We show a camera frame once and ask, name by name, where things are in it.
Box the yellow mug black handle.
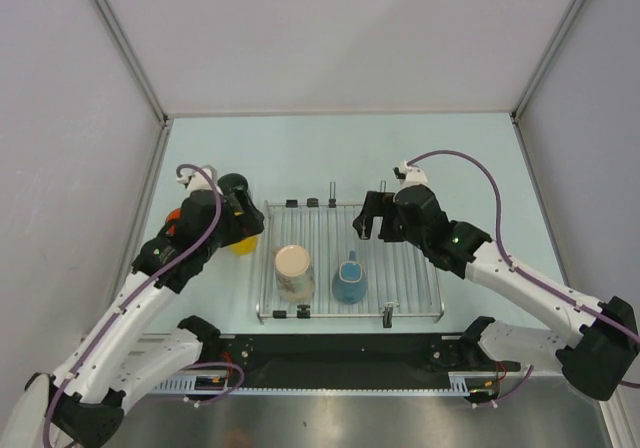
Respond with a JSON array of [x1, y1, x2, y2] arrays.
[[230, 235, 259, 256]]

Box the dark green mug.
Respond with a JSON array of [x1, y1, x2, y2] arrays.
[[217, 173, 251, 197]]

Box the orange mug black handle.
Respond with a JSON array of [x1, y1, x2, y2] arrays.
[[164, 208, 181, 236]]

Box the cream floral mug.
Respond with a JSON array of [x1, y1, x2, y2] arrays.
[[274, 245, 316, 303]]

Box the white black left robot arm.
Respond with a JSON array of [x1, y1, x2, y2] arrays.
[[44, 181, 264, 447]]

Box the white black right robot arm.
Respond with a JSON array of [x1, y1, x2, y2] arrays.
[[353, 185, 639, 401]]

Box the black front rack hook clip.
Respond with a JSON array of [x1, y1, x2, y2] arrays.
[[381, 302, 397, 329]]

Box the black front rack knob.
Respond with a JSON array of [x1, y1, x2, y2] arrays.
[[296, 304, 311, 319]]

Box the blue mug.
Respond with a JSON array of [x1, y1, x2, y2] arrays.
[[331, 250, 368, 305]]

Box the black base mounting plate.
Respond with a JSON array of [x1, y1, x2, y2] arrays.
[[196, 332, 521, 374]]

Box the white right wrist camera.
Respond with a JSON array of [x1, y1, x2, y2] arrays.
[[393, 161, 428, 190]]

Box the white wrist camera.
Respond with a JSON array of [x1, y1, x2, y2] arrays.
[[176, 165, 217, 193], [393, 161, 428, 190]]

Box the metal wire dish rack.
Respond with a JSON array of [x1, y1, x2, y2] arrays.
[[255, 198, 445, 328]]

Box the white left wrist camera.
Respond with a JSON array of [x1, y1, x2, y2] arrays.
[[176, 165, 217, 193]]

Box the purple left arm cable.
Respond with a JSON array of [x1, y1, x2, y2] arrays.
[[42, 163, 246, 448]]

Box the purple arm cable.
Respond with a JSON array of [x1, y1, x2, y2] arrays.
[[42, 163, 246, 448], [404, 150, 640, 407]]

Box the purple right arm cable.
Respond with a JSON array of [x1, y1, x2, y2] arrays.
[[404, 150, 640, 407]]

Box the white slotted cable duct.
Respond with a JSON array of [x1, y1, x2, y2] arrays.
[[151, 367, 497, 399]]

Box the aluminium frame post left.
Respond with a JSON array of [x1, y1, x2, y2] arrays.
[[89, 0, 168, 126]]

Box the aluminium frame post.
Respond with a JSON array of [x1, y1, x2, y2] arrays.
[[89, 0, 168, 126], [511, 0, 589, 124]]

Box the aluminium frame post right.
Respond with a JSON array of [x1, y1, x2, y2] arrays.
[[511, 0, 589, 124]]

